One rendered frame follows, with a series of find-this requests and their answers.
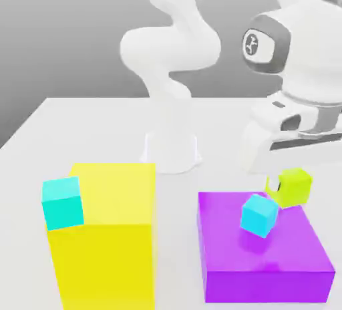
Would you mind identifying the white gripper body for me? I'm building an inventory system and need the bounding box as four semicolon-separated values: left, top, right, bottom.
246;131;342;180

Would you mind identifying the small lime green cube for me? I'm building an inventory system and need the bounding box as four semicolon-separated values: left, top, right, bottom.
267;167;314;210

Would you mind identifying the small sky blue cube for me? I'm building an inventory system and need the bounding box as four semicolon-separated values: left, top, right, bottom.
239;193;281;239

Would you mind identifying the small turquoise cube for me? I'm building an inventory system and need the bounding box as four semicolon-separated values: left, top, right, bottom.
41;176;86;233

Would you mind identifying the large purple box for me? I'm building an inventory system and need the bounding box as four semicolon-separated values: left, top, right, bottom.
197;191;337;305

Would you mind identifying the large yellow box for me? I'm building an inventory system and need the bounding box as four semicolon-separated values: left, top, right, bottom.
46;162;157;310

